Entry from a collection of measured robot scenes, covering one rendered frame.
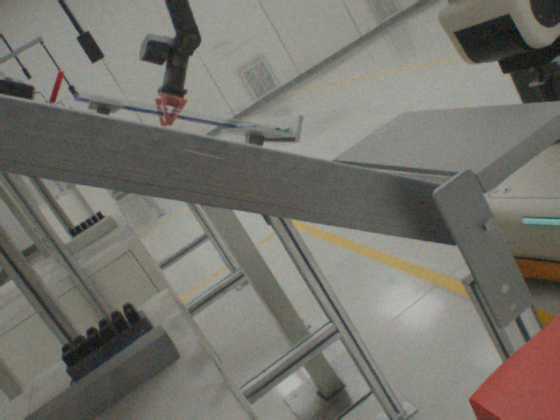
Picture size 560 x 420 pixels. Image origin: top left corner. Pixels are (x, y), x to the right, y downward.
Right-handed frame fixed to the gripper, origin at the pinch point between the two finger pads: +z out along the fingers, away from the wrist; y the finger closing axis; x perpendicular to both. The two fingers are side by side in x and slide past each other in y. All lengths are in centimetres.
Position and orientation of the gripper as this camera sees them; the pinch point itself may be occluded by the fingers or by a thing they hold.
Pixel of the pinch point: (166, 122)
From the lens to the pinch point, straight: 163.0
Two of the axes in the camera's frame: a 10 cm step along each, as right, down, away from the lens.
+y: 3.3, 0.9, -9.4
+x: 9.3, 1.6, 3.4
